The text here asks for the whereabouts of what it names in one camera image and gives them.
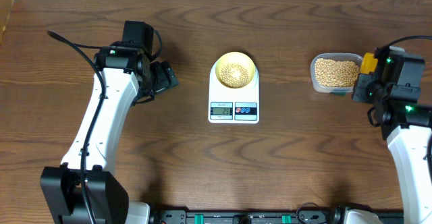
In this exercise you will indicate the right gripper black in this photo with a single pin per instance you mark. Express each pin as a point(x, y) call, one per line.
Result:
point(358, 93)

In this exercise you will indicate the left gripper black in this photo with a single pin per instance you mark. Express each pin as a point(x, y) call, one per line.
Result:
point(166, 77)

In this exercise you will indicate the yellow measuring scoop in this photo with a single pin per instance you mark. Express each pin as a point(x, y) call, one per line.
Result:
point(369, 63)

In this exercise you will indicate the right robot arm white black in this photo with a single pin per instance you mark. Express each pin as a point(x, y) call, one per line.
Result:
point(390, 83)

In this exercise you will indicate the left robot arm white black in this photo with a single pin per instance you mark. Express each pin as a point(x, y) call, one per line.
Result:
point(83, 188)

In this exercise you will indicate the white digital kitchen scale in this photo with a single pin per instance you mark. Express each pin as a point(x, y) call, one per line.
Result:
point(234, 105)

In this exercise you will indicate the soybeans in bowl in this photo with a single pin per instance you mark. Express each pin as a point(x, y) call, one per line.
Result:
point(234, 75)

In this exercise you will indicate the pale yellow bowl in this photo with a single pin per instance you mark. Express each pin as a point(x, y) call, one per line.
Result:
point(237, 58)

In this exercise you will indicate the clear plastic container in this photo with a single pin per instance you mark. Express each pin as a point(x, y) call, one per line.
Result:
point(337, 57)

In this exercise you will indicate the soybeans in container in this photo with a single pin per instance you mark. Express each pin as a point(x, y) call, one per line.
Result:
point(333, 73)

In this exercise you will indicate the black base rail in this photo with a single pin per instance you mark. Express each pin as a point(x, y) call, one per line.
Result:
point(307, 213)

